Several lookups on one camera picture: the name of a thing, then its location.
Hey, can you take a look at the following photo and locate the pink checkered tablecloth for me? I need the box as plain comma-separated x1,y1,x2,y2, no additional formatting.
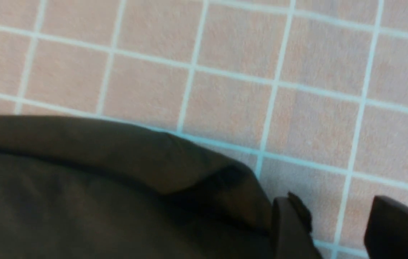
0,0,408,259

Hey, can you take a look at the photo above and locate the dark gray long-sleeve shirt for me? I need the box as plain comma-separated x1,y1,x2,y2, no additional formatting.
0,115,275,259

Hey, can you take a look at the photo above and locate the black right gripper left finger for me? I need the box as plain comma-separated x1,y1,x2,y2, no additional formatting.
271,196,323,259

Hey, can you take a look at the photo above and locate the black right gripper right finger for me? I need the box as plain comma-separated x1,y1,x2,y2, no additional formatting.
364,196,408,259

